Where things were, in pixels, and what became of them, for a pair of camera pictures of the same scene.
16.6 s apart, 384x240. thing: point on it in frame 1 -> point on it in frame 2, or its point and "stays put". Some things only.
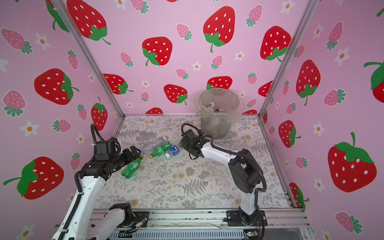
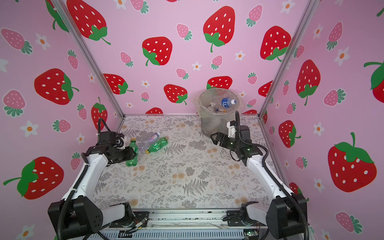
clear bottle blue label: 174,150 -> 226,102
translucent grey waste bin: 218,109 stays put
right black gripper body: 188,147 -> 231,144
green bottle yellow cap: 161,150 -> 157,145
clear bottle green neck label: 211,107 stays put
